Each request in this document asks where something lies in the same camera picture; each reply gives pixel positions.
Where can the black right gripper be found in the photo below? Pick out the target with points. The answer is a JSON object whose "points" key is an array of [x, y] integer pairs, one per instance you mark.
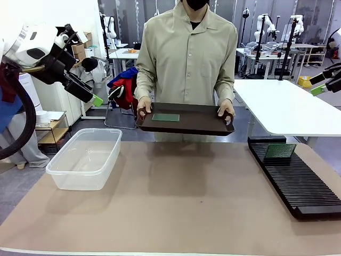
{"points": [[336, 80]]}

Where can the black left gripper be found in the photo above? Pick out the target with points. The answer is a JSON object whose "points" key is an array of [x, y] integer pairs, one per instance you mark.
{"points": [[57, 64]]}

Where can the green printed circuit board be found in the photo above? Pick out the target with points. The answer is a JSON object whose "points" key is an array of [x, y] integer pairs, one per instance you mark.
{"points": [[281, 152], [166, 117]]}

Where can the dark brown serving tray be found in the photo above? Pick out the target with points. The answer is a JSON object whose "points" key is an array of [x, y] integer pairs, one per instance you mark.
{"points": [[191, 121]]}

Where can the person right forearm beige sleeve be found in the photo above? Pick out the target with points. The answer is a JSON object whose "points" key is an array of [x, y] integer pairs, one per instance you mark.
{"points": [[145, 85]]}

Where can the person left forearm beige sleeve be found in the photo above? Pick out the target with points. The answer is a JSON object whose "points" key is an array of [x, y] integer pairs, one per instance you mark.
{"points": [[225, 89]]}

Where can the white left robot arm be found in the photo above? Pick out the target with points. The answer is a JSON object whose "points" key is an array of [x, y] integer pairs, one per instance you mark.
{"points": [[42, 37]]}

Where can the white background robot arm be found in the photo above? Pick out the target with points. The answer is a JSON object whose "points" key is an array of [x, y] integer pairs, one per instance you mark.
{"points": [[111, 26], [259, 33], [298, 24]]}

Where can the person right hand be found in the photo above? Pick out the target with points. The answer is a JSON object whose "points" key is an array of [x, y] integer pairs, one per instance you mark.
{"points": [[146, 104]]}

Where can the person left hand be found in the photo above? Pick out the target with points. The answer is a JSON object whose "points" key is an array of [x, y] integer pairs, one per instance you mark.
{"points": [[227, 106]]}

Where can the yellow plastic basket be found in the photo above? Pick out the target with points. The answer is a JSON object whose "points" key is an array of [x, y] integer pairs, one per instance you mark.
{"points": [[304, 82]]}

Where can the black cap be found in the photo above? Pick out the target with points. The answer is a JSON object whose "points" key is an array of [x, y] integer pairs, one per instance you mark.
{"points": [[89, 64]]}

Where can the light grey jacket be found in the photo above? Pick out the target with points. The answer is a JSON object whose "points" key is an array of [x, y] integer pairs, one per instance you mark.
{"points": [[102, 73]]}

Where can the white cabinet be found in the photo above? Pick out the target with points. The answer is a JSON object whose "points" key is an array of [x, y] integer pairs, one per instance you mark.
{"points": [[60, 101]]}

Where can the wooden background shelf table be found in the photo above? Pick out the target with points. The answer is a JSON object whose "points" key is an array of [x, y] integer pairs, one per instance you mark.
{"points": [[311, 53]]}

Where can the cardboard box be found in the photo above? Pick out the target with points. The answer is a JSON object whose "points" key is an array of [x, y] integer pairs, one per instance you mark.
{"points": [[78, 51], [88, 38]]}

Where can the black tripod stand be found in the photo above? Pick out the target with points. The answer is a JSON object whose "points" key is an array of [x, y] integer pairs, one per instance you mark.
{"points": [[286, 61], [106, 48]]}

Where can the white side table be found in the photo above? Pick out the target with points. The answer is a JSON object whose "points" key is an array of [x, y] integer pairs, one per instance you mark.
{"points": [[282, 106]]}

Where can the blue jacket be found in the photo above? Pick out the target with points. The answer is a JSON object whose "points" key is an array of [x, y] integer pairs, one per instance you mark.
{"points": [[125, 76]]}

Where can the white bowl stack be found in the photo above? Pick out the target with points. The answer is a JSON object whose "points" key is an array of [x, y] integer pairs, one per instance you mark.
{"points": [[42, 117]]}

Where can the white air purifier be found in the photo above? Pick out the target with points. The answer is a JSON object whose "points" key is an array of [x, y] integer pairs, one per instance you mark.
{"points": [[29, 92]]}

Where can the white background desk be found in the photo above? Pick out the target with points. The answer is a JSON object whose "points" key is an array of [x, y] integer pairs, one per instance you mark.
{"points": [[123, 54]]}

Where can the white background workbench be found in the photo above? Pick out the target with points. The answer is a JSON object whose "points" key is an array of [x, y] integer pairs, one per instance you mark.
{"points": [[266, 57]]}

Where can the clear plastic cover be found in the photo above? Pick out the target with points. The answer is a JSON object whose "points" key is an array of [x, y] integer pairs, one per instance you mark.
{"points": [[253, 48], [273, 46]]}

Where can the orange object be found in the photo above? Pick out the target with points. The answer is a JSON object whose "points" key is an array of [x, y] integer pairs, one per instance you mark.
{"points": [[133, 51]]}

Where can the black crate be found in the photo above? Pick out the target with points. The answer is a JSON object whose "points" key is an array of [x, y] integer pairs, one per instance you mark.
{"points": [[48, 150]]}

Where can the clear plastic storage box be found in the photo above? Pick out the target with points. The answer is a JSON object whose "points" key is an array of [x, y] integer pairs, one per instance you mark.
{"points": [[82, 160]]}

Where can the dark red cloth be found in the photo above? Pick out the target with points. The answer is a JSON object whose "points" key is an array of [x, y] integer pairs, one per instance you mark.
{"points": [[8, 88]]}

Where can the blue cloth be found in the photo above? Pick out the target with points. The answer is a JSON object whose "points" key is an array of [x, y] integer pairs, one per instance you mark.
{"points": [[10, 109]]}

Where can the grey trousers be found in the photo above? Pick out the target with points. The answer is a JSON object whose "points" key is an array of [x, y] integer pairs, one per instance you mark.
{"points": [[32, 152]]}

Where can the black computer tower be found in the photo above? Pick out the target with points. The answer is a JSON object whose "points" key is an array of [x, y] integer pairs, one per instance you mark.
{"points": [[236, 64]]}

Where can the black lamp stand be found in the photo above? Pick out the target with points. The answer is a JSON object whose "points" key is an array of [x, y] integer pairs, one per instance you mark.
{"points": [[245, 26]]}

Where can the black slotted PCB rack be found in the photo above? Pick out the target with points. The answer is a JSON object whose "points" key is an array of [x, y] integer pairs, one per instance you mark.
{"points": [[295, 181]]}

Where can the person torso beige shirt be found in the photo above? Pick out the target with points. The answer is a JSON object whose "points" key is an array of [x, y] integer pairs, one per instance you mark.
{"points": [[186, 61]]}

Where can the black face mask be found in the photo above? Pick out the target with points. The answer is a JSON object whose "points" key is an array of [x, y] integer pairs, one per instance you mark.
{"points": [[197, 4]]}

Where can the small wooden shelf black frame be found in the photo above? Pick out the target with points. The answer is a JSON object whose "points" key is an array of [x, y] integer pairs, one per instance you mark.
{"points": [[54, 124]]}

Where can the metal frame chair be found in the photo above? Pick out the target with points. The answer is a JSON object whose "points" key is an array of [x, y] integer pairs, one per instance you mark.
{"points": [[117, 125]]}

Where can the tan curved bracket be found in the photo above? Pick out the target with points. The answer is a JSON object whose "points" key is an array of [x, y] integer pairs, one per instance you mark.
{"points": [[33, 68]]}

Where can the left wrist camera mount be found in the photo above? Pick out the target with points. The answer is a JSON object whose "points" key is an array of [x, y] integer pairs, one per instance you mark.
{"points": [[69, 30]]}

